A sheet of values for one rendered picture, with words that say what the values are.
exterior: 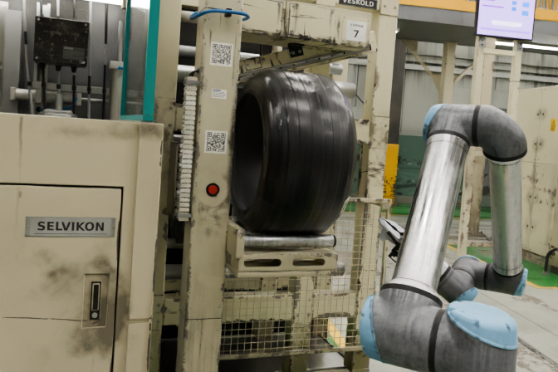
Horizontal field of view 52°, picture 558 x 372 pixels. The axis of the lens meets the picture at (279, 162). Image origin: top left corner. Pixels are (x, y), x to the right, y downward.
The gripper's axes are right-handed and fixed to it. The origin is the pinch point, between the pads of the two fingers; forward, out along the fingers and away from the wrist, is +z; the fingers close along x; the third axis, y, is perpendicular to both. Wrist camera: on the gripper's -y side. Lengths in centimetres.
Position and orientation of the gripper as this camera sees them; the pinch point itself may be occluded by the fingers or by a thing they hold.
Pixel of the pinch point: (383, 219)
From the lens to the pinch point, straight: 191.4
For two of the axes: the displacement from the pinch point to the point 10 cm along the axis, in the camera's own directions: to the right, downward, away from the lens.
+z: -7.3, -6.5, 2.1
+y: -4.3, 6.8, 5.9
